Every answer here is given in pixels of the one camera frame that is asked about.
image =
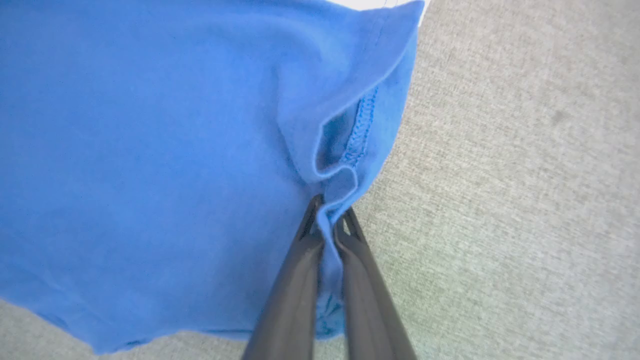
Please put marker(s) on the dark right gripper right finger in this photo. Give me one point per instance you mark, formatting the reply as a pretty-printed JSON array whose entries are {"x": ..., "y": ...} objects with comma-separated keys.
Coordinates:
[{"x": 367, "y": 310}]

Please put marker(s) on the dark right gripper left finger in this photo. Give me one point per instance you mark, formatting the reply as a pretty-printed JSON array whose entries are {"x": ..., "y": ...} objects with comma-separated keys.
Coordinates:
[{"x": 290, "y": 300}]

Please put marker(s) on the blue garment with white trim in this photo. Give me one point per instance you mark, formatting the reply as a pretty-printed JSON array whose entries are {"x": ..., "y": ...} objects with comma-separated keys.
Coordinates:
[{"x": 150, "y": 150}]

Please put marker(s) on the grey fabric sofa seat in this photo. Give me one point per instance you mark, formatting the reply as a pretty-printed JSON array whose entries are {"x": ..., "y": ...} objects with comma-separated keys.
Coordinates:
[{"x": 500, "y": 200}]

